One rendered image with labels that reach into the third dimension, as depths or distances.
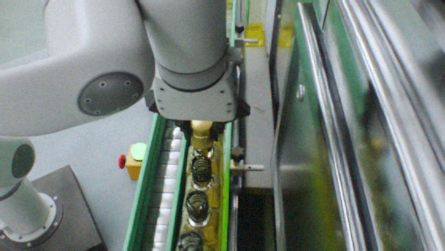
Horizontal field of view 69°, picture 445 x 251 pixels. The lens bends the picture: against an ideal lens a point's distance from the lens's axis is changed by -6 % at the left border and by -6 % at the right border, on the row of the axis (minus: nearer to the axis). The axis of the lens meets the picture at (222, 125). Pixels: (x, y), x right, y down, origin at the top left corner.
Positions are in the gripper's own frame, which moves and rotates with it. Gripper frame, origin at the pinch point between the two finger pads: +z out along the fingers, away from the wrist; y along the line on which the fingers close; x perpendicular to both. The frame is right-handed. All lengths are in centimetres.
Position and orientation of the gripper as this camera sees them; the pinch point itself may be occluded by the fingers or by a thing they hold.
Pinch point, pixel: (202, 125)
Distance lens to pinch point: 50.5
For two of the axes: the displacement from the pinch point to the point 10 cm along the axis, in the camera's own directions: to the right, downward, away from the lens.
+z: 0.2, 4.5, 8.9
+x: -0.6, 8.9, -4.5
